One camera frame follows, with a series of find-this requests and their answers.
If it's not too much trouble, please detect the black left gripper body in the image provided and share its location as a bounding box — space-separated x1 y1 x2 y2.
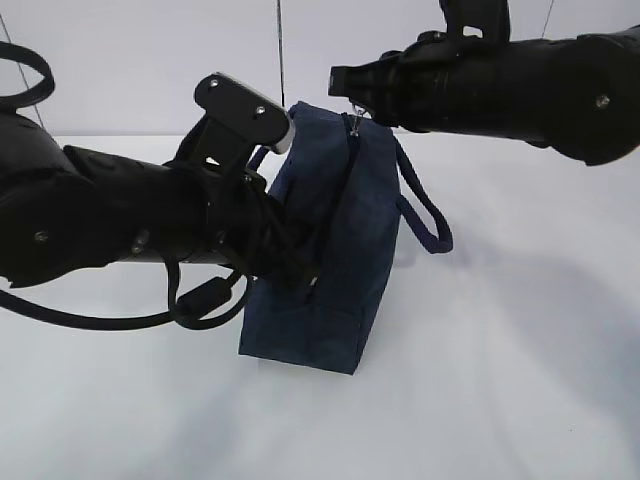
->
199 165 285 277

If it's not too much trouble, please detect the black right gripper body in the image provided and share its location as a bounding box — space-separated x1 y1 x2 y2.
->
328 47 450 130

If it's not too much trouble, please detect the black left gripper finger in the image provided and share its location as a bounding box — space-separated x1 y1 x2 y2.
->
272 210 318 288

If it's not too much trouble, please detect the dark blue lunch bag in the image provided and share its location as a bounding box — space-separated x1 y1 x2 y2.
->
239 101 453 375

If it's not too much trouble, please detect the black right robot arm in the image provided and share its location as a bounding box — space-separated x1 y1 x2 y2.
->
328 26 639 166

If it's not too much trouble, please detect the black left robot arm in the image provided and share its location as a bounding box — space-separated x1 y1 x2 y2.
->
1 112 312 288

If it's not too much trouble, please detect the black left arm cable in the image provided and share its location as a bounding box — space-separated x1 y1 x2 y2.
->
0 42 259 334

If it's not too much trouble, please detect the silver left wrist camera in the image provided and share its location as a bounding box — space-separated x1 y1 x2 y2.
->
194 72 295 154

